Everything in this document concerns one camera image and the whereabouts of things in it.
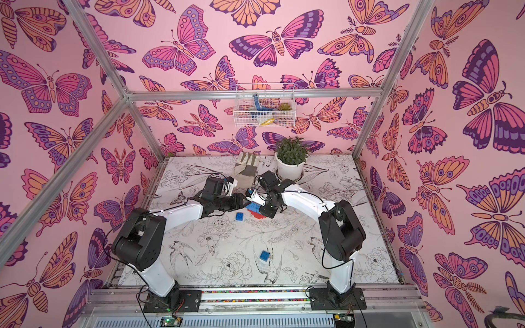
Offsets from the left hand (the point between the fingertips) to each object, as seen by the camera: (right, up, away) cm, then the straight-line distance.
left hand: (249, 201), depth 91 cm
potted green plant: (+19, +21, +6) cm, 29 cm away
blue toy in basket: (+2, +40, +1) cm, 40 cm away
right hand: (+8, -2, 0) cm, 8 cm away
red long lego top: (+3, -6, -1) cm, 7 cm away
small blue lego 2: (+7, -21, -8) cm, 24 cm away
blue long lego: (+2, -2, -1) cm, 4 cm away
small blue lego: (-5, -7, +3) cm, 9 cm away
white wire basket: (+9, +45, +3) cm, 46 cm away
